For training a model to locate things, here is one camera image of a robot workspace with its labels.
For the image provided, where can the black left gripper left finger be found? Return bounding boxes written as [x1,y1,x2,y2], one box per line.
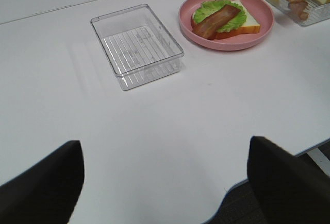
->
[1,141,85,223]

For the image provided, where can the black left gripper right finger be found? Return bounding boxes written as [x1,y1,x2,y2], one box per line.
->
[247,136,329,223]

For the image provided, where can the dark bacon strip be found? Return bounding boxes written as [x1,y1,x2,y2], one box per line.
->
[192,5,241,40]

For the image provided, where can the pink bacon strip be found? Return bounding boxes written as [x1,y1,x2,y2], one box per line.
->
[286,0,309,21]

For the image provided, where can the green lettuce leaf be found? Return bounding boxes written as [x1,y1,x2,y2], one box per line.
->
[191,0,248,32]

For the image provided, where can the clear left plastic tray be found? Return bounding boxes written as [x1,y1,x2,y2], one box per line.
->
[90,4,184,91]

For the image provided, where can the clear plastic tray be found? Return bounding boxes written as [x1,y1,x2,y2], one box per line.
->
[266,0,329,26]
[90,4,184,91]

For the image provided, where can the clear right plastic tray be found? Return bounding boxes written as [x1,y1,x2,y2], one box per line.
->
[266,0,329,26]

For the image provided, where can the pink round plate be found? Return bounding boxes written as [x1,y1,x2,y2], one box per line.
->
[178,0,274,51]

